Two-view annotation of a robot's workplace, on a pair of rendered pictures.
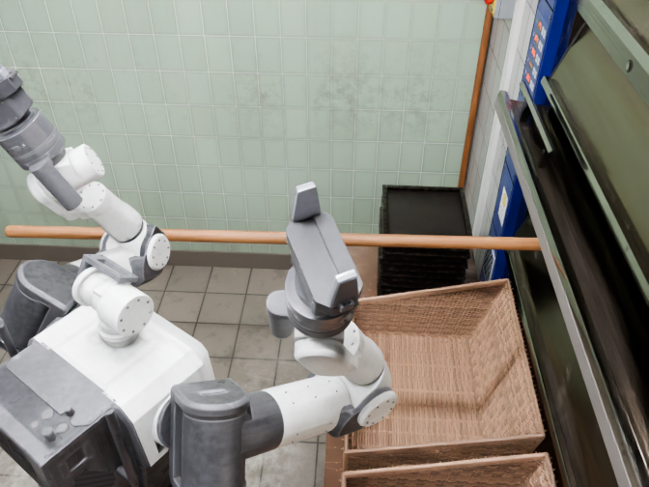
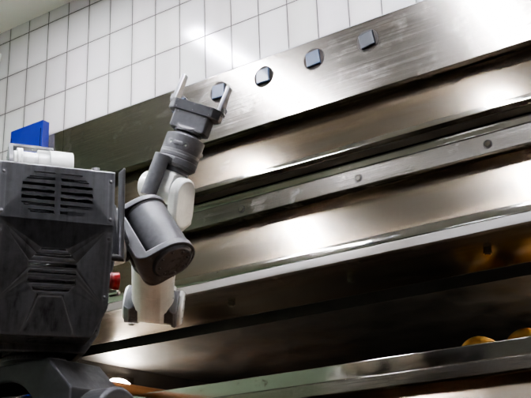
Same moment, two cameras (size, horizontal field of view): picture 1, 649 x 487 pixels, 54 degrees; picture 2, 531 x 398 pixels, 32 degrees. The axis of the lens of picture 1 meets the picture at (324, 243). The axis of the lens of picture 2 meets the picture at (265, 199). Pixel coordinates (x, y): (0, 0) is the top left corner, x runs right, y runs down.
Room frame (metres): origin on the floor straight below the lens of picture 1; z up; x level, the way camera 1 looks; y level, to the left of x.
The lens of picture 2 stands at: (-0.52, 1.54, 0.78)
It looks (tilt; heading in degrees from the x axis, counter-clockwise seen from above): 20 degrees up; 300
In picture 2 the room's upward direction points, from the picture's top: 2 degrees counter-clockwise
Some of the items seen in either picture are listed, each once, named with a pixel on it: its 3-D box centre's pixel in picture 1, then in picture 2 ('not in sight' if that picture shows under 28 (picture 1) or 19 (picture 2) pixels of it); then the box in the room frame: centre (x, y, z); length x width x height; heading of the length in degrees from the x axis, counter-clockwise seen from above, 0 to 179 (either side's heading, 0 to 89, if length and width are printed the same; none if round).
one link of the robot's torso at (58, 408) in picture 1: (108, 413); (41, 263); (0.62, 0.35, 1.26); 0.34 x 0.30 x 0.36; 52
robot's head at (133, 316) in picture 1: (115, 305); (44, 172); (0.67, 0.31, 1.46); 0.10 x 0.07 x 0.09; 52
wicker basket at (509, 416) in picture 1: (431, 375); not in sight; (1.14, -0.30, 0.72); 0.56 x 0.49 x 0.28; 176
